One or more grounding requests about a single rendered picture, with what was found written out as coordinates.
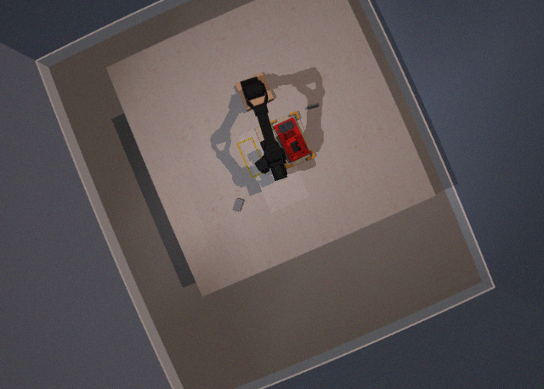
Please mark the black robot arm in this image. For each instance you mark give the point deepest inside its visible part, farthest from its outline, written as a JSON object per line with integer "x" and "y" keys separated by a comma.
{"x": 274, "y": 156}

